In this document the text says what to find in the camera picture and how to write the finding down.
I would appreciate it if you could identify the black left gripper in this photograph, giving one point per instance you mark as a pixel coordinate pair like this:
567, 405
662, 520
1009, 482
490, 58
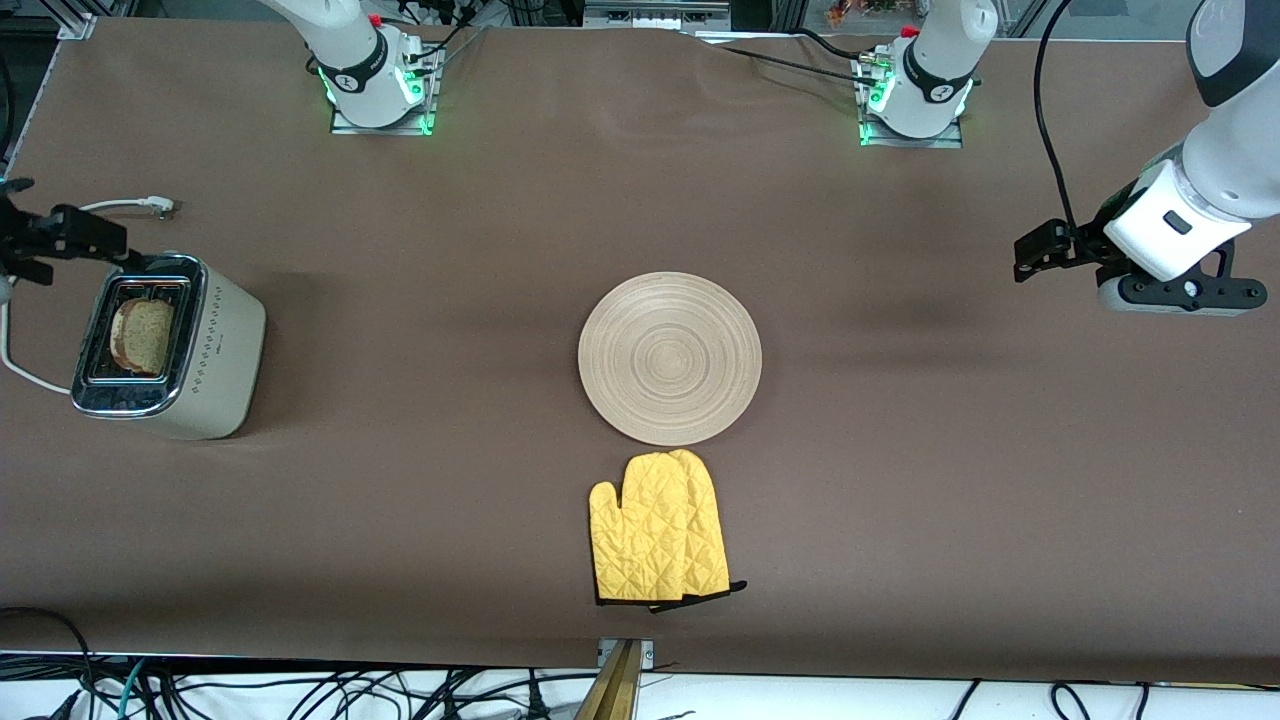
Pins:
1084, 243

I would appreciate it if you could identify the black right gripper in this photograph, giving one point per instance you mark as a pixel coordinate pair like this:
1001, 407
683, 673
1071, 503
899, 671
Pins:
30, 236

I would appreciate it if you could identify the slice of brown bread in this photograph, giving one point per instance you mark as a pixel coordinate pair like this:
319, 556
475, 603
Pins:
145, 335

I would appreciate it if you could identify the round wooden plate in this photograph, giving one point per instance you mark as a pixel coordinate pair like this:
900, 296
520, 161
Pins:
670, 360

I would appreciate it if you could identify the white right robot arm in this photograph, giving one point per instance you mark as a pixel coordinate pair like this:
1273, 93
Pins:
350, 50

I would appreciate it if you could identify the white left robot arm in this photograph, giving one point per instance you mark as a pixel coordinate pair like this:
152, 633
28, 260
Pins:
1220, 150

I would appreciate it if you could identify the beige chrome two-slot toaster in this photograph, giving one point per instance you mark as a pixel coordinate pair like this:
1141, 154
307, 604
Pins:
200, 350

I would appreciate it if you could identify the brown table cover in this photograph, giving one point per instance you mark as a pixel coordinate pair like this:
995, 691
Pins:
450, 250

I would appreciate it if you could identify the yellow quilted oven mitt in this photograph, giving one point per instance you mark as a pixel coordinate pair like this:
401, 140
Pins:
715, 560
635, 540

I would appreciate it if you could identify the wooden bar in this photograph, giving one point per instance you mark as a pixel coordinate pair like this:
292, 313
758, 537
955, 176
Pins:
612, 690

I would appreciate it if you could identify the aluminium frame profile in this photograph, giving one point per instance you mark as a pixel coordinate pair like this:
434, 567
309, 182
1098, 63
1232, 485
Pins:
655, 14

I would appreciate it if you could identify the small metal bracket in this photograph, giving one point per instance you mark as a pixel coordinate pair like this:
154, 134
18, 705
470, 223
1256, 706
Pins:
648, 652

